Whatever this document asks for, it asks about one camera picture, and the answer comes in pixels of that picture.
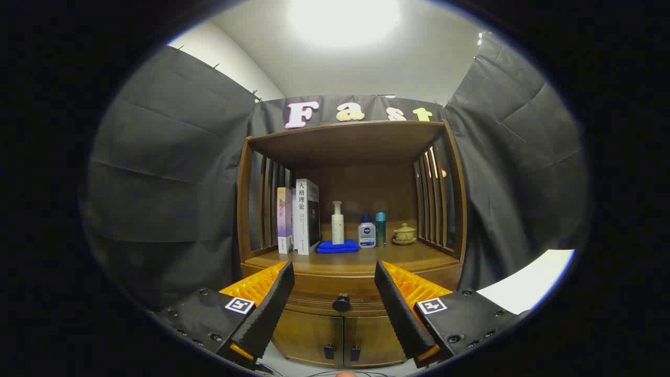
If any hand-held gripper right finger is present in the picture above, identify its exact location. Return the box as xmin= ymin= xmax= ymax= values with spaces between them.
xmin=374 ymin=260 xmax=529 ymax=368

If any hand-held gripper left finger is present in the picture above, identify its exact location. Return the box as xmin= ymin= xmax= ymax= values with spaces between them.
xmin=156 ymin=261 xmax=295 ymax=367

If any wooden drawer with black knob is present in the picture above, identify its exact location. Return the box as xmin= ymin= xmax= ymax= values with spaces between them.
xmin=242 ymin=272 xmax=464 ymax=317

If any wooden cabinet door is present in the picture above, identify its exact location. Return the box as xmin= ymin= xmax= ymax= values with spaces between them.
xmin=344 ymin=314 xmax=406 ymax=367
xmin=271 ymin=309 xmax=344 ymax=367

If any wooden countertop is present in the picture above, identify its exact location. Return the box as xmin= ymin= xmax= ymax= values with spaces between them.
xmin=243 ymin=242 xmax=461 ymax=277

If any brown wooden cabinet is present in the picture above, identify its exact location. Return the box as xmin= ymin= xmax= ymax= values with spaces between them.
xmin=237 ymin=120 xmax=468 ymax=368

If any white bottle with blue cap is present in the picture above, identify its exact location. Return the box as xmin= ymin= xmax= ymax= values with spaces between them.
xmin=358 ymin=214 xmax=377 ymax=249

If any blue folded cloth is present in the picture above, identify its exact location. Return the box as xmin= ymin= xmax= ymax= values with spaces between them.
xmin=316 ymin=239 xmax=360 ymax=254

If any purple book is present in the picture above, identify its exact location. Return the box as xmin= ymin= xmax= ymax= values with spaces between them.
xmin=277 ymin=187 xmax=294 ymax=254

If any thick white book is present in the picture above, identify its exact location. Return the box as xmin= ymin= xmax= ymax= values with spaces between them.
xmin=293 ymin=179 xmax=321 ymax=256

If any white pump bottle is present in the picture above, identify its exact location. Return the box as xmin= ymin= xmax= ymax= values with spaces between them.
xmin=331 ymin=201 xmax=345 ymax=245

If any white table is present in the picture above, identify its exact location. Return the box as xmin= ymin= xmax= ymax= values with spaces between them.
xmin=477 ymin=249 xmax=575 ymax=315

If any black backdrop cloth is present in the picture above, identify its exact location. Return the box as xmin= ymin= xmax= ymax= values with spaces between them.
xmin=84 ymin=32 xmax=589 ymax=309

